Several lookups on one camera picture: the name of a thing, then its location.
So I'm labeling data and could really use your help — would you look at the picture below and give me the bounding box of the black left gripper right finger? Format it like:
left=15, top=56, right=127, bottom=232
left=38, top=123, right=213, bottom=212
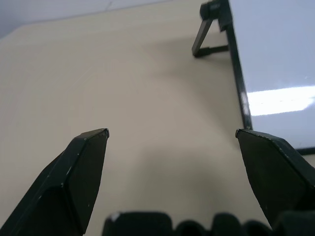
left=235, top=128, right=315, bottom=231

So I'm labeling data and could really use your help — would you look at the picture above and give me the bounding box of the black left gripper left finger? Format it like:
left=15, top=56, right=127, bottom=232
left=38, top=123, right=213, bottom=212
left=0, top=128, right=110, bottom=236

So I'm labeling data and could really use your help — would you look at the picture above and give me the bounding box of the black-framed whiteboard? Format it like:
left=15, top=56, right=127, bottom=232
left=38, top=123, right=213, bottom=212
left=218, top=0, right=315, bottom=156

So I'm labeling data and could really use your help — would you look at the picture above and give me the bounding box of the black whiteboard stand leg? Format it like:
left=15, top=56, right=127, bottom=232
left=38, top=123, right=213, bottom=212
left=191, top=1, right=229, bottom=59

